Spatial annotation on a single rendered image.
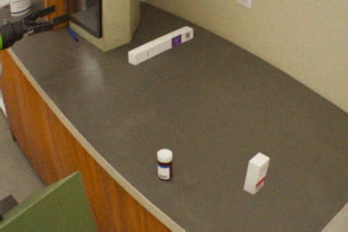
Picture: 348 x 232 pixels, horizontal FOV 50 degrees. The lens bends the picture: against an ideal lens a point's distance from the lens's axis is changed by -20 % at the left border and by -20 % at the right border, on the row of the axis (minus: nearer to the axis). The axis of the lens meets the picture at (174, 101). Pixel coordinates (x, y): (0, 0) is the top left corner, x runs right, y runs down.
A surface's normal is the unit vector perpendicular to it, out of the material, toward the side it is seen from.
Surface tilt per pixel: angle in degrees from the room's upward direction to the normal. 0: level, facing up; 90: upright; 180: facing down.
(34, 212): 90
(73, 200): 90
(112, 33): 90
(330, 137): 0
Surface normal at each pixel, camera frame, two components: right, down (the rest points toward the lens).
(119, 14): 0.63, 0.43
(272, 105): 0.00, -0.83
